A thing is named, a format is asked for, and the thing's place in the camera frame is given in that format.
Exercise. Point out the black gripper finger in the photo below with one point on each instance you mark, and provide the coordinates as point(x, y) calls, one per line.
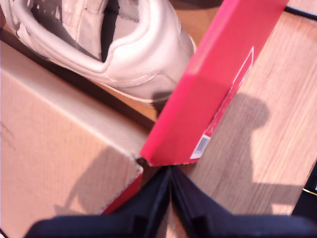
point(190, 205)
point(151, 210)

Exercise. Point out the red cardboard shoebox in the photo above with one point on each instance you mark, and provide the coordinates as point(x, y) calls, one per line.
point(198, 86)

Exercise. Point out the white leather sneaker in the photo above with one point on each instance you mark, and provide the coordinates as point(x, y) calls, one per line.
point(138, 62)

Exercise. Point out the black device with gold trim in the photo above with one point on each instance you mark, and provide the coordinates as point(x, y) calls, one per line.
point(307, 198)

